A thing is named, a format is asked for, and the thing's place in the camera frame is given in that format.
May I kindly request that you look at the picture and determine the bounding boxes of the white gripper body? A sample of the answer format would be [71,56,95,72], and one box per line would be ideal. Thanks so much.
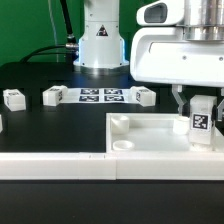
[130,0,224,87]

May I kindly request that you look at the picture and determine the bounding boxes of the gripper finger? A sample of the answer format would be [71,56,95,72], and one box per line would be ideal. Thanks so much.
[172,84,186,115]
[217,88,224,121]

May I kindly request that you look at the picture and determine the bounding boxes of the white square table top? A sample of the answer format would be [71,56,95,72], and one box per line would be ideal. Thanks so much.
[106,113,224,153]

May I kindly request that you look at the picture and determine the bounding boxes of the fiducial marker sheet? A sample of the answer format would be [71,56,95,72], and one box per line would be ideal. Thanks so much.
[61,88,133,104]

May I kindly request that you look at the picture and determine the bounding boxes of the white front fence bar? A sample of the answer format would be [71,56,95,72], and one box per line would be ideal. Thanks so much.
[0,152,224,180]

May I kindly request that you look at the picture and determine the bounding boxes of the black vertical cable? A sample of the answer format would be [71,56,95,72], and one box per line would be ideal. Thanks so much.
[59,0,76,45]

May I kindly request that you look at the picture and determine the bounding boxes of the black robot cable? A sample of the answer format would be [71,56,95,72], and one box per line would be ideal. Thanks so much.
[19,42,80,64]

